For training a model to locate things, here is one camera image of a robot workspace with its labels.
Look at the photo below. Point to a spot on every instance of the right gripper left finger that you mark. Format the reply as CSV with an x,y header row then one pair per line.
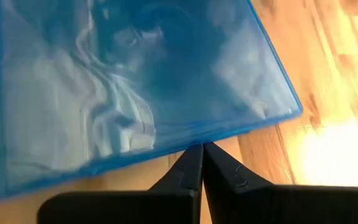
x,y
188,174

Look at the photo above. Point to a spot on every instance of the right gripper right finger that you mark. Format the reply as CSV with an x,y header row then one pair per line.
x,y
225,171

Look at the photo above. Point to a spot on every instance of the blue plastic disc case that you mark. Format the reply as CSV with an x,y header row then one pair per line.
x,y
104,93

